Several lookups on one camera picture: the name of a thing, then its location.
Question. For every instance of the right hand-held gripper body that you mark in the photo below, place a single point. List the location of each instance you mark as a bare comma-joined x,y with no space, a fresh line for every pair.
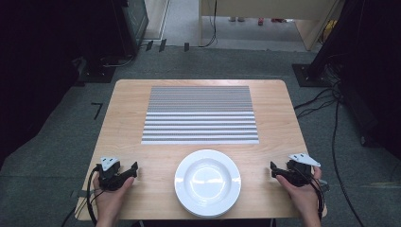
298,170

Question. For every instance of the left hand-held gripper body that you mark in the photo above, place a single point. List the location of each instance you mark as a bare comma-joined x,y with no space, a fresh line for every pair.
108,173

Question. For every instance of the white plate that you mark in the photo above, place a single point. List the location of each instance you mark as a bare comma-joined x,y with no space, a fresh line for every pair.
207,183

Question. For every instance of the person's left hand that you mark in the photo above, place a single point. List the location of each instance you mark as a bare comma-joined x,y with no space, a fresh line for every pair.
110,197

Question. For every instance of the person's right hand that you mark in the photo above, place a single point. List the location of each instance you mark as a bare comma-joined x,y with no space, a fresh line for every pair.
301,194

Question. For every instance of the wooden table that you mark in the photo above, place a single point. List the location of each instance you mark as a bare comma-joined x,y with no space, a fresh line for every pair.
157,189

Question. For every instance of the striped grey placemat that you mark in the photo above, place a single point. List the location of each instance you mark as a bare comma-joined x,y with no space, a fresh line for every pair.
200,115

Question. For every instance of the black stand base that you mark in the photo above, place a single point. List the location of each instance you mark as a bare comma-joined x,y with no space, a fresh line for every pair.
307,75

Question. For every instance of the black cabinet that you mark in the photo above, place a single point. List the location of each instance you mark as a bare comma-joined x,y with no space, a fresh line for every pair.
134,25

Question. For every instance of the beige wooden desk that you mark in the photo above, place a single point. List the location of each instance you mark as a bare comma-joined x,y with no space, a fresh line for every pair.
277,12

